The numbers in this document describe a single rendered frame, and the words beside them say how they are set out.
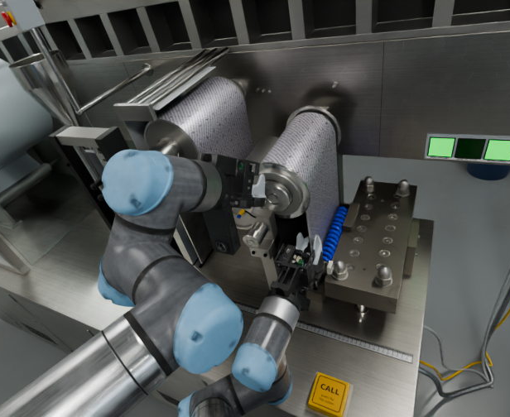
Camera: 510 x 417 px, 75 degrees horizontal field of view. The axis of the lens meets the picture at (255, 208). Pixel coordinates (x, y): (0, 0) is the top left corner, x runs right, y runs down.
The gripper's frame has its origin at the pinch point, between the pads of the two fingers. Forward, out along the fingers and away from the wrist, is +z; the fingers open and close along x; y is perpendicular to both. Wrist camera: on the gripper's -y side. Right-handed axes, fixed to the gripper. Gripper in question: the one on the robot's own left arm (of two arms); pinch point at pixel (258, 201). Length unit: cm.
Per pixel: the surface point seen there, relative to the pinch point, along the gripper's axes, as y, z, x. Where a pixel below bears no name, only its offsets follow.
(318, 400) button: -39.1, 5.0, -16.4
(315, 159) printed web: 10.3, 9.6, -7.9
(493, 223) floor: -4, 191, -72
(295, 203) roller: 0.4, 3.9, -6.6
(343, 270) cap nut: -13.8, 14.7, -16.0
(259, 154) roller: 11.2, 16.8, 9.5
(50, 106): 19, -2, 68
